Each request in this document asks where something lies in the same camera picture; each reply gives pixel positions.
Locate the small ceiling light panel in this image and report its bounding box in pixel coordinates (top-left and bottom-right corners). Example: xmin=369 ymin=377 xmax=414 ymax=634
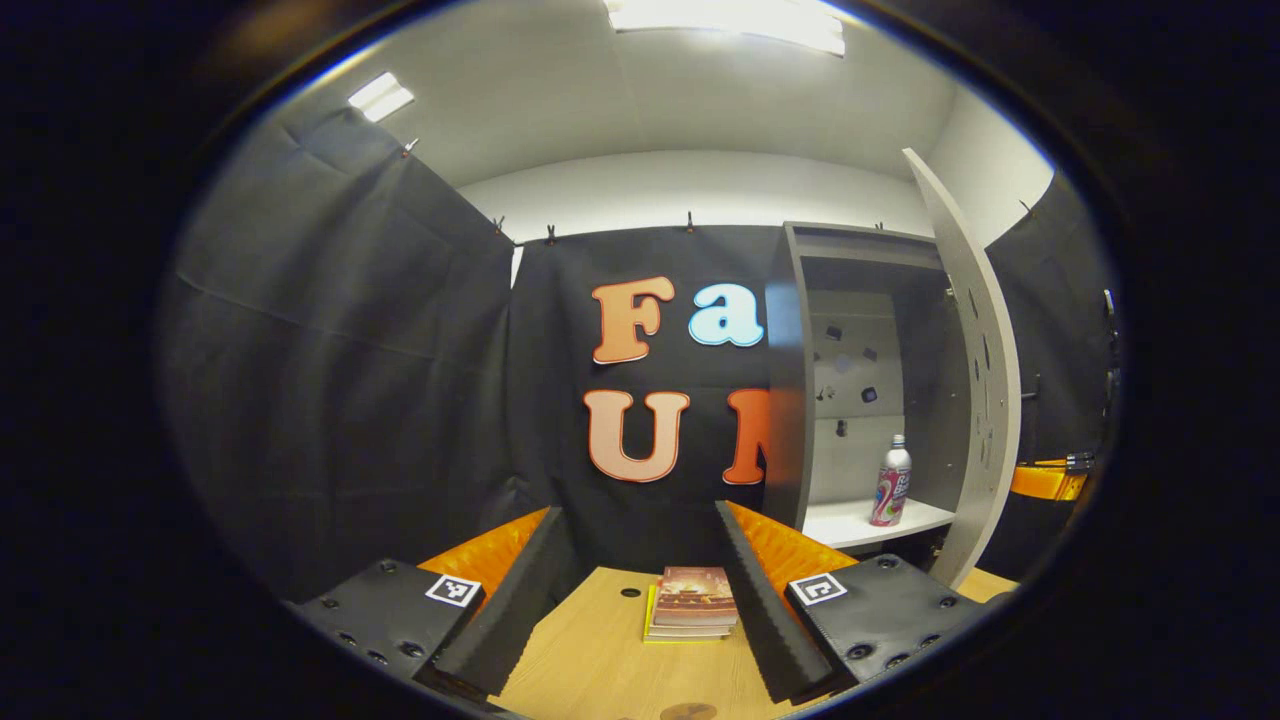
xmin=347 ymin=72 xmax=416 ymax=124

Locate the red-brown cover book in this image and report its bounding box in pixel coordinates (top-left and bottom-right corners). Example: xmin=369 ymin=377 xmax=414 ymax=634
xmin=652 ymin=566 xmax=739 ymax=629

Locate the dark grey cabinet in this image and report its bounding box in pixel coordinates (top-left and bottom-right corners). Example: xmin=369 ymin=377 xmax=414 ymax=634
xmin=762 ymin=222 xmax=976 ymax=556

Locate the white cabinet shelf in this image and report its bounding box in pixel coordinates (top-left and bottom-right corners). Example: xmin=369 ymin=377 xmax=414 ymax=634
xmin=803 ymin=497 xmax=956 ymax=551

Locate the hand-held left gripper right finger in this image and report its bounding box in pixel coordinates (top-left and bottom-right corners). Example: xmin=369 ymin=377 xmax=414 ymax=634
xmin=714 ymin=500 xmax=1016 ymax=706

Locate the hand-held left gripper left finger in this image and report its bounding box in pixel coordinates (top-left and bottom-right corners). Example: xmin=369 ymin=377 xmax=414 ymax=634
xmin=285 ymin=505 xmax=579 ymax=701

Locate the large ceiling light panel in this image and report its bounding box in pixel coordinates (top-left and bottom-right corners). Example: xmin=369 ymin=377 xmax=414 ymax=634
xmin=605 ymin=0 xmax=846 ymax=56

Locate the silver bottle with red label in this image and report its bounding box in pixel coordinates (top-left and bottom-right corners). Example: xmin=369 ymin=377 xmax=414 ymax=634
xmin=868 ymin=433 xmax=913 ymax=529

